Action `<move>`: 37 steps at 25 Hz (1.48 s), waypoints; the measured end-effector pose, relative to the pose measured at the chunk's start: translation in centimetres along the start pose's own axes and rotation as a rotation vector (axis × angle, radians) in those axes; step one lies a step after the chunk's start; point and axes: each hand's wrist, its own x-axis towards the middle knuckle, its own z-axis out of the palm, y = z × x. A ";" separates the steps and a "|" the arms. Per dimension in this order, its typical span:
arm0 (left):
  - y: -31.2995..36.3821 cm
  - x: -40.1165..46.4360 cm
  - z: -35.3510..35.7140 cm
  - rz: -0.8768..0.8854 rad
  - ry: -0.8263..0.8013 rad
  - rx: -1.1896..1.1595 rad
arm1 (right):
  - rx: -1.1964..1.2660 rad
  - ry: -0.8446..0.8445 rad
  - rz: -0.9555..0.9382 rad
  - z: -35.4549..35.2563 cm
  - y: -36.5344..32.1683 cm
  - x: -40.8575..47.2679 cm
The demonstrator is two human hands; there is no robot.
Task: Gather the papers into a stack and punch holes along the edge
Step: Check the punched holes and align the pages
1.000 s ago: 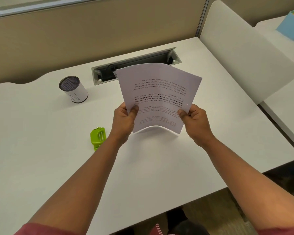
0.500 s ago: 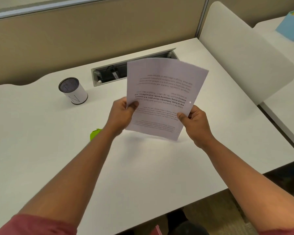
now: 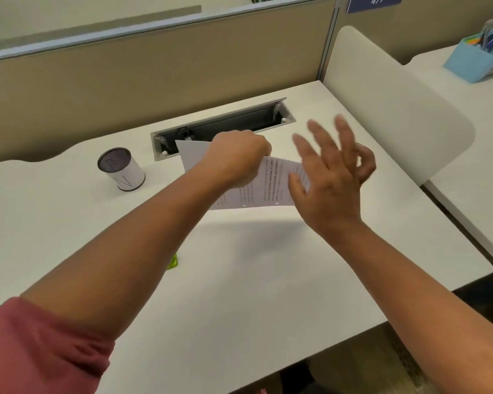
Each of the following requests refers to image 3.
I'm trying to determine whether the person's right hand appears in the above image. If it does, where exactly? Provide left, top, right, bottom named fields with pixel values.
left=288, top=114, right=377, bottom=239

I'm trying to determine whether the person's left hand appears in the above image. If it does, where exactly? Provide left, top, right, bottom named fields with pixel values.
left=196, top=130, right=273, bottom=190

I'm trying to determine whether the printed white paper sheet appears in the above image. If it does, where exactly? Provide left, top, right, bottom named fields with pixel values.
left=175, top=139, right=311, bottom=211

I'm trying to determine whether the person's left forearm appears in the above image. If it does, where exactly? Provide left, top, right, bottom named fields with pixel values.
left=18, top=163, right=236, bottom=339

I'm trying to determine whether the person's right forearm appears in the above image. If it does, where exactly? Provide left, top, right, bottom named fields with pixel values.
left=317, top=218, right=493, bottom=394

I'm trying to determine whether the white desk side divider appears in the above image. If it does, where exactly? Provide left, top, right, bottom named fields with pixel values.
left=322, top=25, right=476, bottom=188

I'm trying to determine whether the beige partition screen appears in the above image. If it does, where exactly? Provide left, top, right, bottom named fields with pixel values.
left=0, top=0, right=338, bottom=167

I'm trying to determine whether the white mesh pen holder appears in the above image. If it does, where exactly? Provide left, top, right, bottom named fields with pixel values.
left=97, top=147, right=146, bottom=192

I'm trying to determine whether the light blue desk organizer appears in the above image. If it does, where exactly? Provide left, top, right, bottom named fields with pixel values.
left=442, top=16, right=493, bottom=84

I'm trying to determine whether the red shirt sleeve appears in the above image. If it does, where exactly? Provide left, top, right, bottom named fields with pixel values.
left=0, top=296, right=116, bottom=394

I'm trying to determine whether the grey desk cable tray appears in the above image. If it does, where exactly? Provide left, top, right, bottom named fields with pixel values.
left=150, top=97, right=297, bottom=162

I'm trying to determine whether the blue wall sign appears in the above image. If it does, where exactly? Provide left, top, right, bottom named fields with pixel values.
left=345, top=0, right=406, bottom=15

